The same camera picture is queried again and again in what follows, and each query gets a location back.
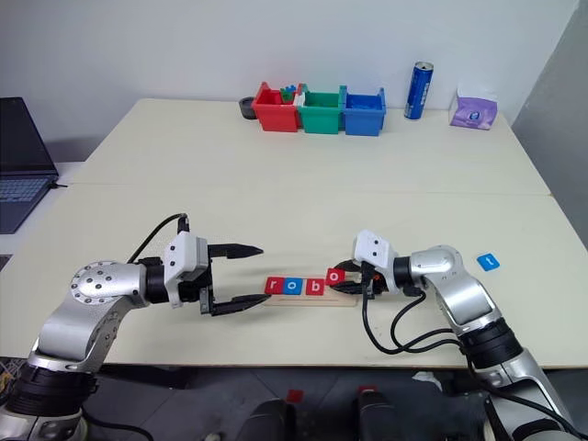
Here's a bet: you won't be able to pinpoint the green plastic bin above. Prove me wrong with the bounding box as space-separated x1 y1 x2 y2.
297 85 345 135

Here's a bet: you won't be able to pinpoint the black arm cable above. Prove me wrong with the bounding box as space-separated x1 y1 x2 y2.
126 213 190 264
360 261 465 355

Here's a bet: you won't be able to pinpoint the blue plastic bin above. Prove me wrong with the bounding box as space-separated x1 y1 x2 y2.
342 86 386 137

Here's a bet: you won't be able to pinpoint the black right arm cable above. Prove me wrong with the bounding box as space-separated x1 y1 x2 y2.
360 261 465 355

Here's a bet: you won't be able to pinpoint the dark grey laptop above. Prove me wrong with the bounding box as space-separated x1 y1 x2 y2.
0 96 60 235

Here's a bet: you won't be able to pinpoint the purple tissue pack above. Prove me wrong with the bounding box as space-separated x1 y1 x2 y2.
449 85 500 130

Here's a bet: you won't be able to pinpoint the loose floor wires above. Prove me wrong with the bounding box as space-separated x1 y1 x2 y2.
0 357 19 391

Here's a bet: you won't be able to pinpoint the dark rounded shape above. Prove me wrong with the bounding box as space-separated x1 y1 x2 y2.
245 398 295 441
353 390 405 441

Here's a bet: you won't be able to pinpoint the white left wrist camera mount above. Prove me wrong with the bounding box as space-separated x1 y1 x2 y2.
163 231 211 309

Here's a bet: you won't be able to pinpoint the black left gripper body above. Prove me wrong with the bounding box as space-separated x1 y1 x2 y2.
177 261 215 317

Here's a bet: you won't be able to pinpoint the wooden letter tray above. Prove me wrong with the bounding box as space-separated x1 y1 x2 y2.
264 275 357 308

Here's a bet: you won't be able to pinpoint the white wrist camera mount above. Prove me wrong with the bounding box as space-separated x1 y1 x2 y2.
352 229 397 279
163 231 211 309

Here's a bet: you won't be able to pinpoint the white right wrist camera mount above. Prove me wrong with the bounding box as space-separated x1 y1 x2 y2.
352 229 397 279

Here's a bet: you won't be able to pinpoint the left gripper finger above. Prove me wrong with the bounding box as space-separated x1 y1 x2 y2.
209 243 265 261
213 293 272 318

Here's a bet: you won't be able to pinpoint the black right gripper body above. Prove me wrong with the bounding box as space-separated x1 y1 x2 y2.
356 264 390 299

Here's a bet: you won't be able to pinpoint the blue drink can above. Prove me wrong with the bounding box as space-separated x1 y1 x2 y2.
403 61 435 121

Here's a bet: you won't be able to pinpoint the red plastic bin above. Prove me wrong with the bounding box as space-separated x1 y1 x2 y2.
251 81 302 133

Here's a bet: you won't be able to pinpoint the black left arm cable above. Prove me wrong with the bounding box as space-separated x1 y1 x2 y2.
126 213 190 264

